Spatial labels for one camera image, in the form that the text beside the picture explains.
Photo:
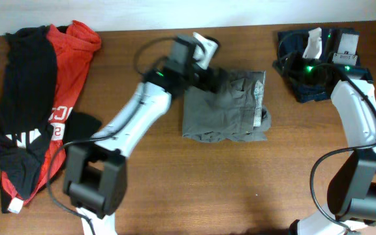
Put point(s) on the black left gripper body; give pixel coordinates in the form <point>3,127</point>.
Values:
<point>200,76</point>

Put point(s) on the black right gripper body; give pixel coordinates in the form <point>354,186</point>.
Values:
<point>302,70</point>

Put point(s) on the grey shorts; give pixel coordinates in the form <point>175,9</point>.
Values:
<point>236,112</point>

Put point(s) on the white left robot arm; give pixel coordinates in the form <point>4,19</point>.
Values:
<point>96,168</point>

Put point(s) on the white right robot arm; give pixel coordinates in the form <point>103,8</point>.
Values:
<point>351,194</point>

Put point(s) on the folded navy garment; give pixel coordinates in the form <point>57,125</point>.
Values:
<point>339,48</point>

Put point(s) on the red t-shirt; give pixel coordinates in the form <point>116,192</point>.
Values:
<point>74,48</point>

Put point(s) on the black t-shirt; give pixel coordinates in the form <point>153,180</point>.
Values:
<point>25,106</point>

